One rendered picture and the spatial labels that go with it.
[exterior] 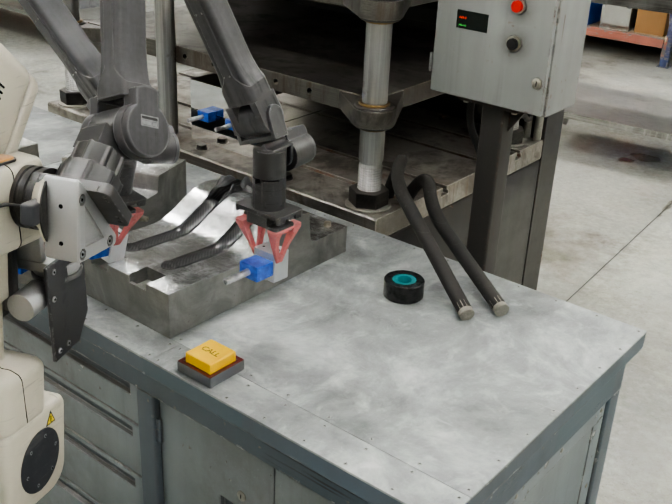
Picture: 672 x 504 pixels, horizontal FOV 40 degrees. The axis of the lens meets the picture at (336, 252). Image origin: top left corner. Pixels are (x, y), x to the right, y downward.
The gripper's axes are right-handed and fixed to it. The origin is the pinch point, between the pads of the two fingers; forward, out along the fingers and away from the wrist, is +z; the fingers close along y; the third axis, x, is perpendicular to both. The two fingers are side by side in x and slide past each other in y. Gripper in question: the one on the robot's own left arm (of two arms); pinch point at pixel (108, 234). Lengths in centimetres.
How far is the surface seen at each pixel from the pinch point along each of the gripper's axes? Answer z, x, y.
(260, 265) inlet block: -6.7, -8.1, -29.5
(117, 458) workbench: 47.9, -4.2, -8.9
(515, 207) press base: 11, -144, -15
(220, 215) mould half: -1.4, -25.0, -4.0
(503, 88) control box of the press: -34, -81, -28
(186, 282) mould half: 1.8, -3.7, -17.7
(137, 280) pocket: 5.7, -1.2, -8.3
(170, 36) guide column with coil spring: -13, -75, 70
